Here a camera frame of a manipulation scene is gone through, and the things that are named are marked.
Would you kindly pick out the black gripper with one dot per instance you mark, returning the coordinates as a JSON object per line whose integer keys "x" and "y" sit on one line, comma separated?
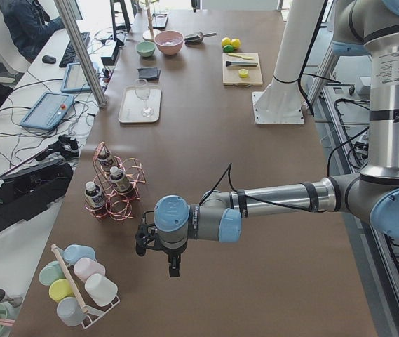
{"x": 173, "y": 253}

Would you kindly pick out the copper wire bottle basket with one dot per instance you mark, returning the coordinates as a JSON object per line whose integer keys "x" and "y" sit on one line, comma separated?
{"x": 111, "y": 193}

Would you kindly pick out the tea bottle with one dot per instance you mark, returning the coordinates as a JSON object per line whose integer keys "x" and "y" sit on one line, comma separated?
{"x": 119, "y": 180}
{"x": 95, "y": 198}
{"x": 106, "y": 160}

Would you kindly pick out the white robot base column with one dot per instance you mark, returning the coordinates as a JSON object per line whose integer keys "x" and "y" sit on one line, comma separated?
{"x": 281, "y": 101}

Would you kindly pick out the tea bottle front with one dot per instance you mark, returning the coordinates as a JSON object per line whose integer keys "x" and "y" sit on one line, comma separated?
{"x": 95, "y": 198}

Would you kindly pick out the white cup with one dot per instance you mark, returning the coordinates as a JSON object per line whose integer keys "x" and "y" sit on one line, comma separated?
{"x": 102, "y": 290}

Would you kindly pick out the pink cup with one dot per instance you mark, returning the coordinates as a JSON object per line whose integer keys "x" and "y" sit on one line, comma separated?
{"x": 86, "y": 267}

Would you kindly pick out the white cup rack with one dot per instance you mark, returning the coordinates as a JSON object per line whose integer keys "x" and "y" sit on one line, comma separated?
{"x": 94, "y": 313}

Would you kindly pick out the grey blue cup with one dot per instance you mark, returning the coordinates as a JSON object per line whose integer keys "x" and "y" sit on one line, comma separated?
{"x": 69, "y": 311}

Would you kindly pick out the yellow cup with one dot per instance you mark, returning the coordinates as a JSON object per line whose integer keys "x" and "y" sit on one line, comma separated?
{"x": 59, "y": 290}

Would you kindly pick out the mint cup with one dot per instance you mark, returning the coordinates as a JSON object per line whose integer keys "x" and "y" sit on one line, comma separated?
{"x": 51, "y": 273}

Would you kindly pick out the cream rabbit tray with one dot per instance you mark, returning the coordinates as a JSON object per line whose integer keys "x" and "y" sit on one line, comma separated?
{"x": 131, "y": 106}

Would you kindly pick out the black equipment case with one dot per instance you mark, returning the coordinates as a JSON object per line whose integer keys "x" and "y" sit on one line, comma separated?
{"x": 28, "y": 192}

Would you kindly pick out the clear wine glass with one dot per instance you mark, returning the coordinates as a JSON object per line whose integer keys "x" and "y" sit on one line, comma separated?
{"x": 142, "y": 91}

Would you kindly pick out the metal jigger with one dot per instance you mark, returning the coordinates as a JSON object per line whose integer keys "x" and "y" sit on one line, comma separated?
{"x": 13, "y": 301}

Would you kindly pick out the grey folded cloth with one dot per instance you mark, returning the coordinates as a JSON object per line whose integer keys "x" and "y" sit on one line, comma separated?
{"x": 149, "y": 73}

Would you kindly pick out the bamboo cutting board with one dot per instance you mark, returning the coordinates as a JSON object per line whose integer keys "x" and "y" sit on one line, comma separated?
{"x": 230, "y": 75}

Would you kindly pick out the blue teach pendant near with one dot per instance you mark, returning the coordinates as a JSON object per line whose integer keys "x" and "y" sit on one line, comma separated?
{"x": 48, "y": 111}

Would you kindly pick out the blue teach pendant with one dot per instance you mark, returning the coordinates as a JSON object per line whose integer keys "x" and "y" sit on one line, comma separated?
{"x": 48, "y": 111}
{"x": 74, "y": 80}

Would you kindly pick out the lemon half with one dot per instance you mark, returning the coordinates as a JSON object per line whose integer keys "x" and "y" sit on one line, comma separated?
{"x": 243, "y": 73}

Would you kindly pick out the steel muddler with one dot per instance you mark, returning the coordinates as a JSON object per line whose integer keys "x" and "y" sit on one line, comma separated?
{"x": 229, "y": 63}

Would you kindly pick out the blue teach pendant far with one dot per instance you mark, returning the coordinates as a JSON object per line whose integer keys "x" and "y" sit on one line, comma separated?
{"x": 74, "y": 80}

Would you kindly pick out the green bowl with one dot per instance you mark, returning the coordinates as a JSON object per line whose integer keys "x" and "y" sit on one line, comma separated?
{"x": 145, "y": 48}

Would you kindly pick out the yellow plastic knife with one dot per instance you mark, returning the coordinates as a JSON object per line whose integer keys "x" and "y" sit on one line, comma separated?
{"x": 237, "y": 55}

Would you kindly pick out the pink bowl with ice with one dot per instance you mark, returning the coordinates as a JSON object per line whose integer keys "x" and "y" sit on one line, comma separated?
{"x": 169, "y": 42}

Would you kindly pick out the metal ice scoop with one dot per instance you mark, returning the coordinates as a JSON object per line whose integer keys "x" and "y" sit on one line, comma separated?
{"x": 197, "y": 37}

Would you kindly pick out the whole lemon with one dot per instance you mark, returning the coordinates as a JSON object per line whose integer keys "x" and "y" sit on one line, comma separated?
{"x": 226, "y": 41}

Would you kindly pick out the wooden stand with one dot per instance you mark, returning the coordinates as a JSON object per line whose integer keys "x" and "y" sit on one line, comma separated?
{"x": 150, "y": 33}

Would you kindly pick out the black keyboard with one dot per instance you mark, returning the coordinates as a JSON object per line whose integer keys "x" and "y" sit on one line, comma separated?
{"x": 70, "y": 54}

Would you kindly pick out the computer mouse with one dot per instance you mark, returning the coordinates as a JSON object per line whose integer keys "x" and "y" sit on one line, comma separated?
{"x": 48, "y": 59}

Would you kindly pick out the black tray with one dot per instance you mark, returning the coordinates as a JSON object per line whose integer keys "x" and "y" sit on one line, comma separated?
{"x": 159, "y": 20}

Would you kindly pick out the seated person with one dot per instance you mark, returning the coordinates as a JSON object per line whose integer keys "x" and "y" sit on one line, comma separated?
{"x": 29, "y": 25}

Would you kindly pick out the white chair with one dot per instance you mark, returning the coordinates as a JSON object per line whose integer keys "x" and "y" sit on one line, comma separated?
{"x": 9, "y": 52}

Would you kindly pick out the aluminium frame post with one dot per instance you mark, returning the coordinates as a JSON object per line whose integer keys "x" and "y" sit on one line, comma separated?
{"x": 67, "y": 16}

